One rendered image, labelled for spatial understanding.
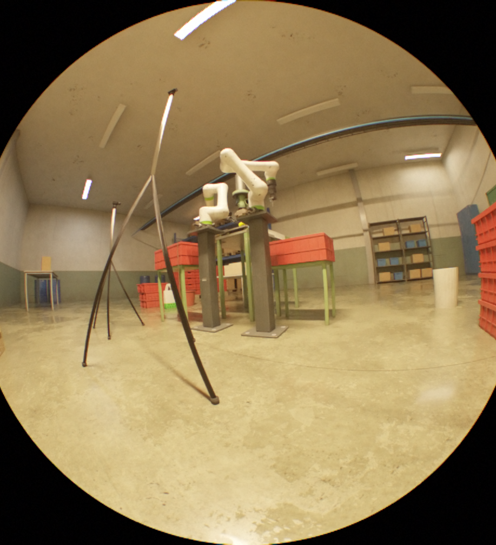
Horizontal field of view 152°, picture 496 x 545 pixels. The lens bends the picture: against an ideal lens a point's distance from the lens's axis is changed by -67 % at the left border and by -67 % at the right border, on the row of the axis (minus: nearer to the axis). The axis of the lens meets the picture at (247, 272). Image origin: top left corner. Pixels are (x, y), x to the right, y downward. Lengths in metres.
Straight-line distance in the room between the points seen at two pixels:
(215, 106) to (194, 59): 1.32
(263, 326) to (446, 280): 1.77
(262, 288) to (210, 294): 0.51
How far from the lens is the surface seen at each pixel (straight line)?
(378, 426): 0.60
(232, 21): 3.85
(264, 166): 1.77
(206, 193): 2.17
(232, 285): 7.94
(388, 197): 7.42
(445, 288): 2.09
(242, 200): 2.25
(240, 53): 4.04
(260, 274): 1.41
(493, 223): 1.25
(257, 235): 1.45
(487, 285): 1.38
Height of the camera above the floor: 0.41
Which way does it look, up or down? 3 degrees up
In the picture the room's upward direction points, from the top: 4 degrees counter-clockwise
